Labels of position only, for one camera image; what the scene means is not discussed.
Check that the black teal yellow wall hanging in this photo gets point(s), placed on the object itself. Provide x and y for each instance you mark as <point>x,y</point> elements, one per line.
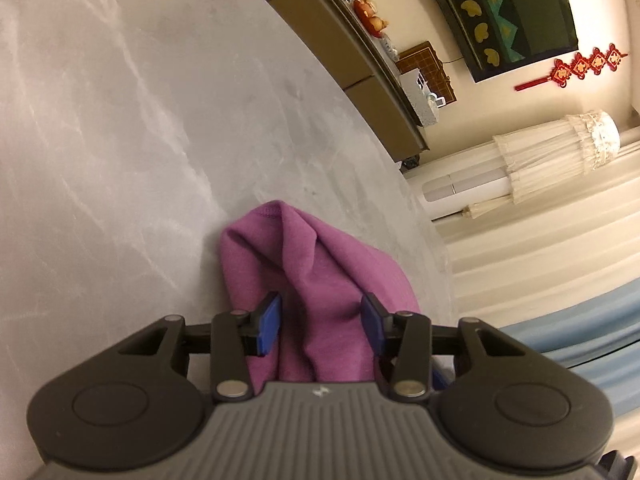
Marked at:
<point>505,5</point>

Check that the brown wooden grid board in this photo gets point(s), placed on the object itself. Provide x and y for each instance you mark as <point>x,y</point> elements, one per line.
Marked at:
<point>430,67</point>

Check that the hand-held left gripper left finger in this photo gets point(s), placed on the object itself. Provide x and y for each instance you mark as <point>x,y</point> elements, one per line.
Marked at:
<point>269,325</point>

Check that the white standing air conditioner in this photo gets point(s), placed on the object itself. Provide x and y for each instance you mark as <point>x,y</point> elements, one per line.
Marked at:
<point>465,187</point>

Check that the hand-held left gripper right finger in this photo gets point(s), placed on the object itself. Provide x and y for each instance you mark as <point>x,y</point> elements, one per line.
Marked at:
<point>372,322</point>

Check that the white lace cover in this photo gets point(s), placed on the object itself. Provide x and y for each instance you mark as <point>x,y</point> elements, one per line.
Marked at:
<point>560,152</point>

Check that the light blue curtain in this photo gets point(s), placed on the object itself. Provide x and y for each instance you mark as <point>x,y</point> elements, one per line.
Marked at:
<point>595,340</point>

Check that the small black object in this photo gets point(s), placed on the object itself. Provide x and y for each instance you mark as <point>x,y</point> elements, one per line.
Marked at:
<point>410,164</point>

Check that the white curtain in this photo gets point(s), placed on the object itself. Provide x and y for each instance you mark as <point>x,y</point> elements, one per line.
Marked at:
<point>525,270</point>

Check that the purple garment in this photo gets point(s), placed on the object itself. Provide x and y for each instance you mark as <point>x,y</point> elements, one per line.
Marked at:
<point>310,280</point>

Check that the long brown grey sideboard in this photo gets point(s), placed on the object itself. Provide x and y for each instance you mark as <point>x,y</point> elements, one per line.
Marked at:
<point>345,60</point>

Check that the white speckled box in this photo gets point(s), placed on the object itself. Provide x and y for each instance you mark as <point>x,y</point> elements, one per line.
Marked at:
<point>417,102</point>

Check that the red knot wall decoration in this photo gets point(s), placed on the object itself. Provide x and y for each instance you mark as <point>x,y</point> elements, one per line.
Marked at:
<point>582,66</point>

